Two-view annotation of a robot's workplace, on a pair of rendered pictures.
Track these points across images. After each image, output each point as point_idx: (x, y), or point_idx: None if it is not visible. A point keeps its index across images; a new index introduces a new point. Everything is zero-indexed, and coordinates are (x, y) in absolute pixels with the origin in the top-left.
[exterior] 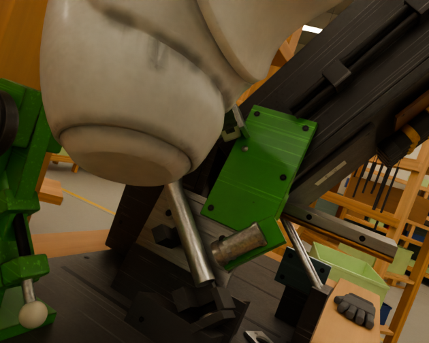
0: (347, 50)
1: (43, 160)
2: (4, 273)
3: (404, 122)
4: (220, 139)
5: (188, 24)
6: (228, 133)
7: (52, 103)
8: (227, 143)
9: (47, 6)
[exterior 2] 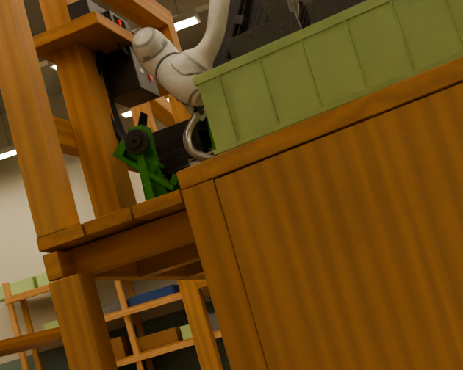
0: (225, 52)
1: (129, 181)
2: (172, 182)
3: None
4: (198, 126)
5: (200, 69)
6: (202, 114)
7: (187, 92)
8: (202, 125)
9: (170, 82)
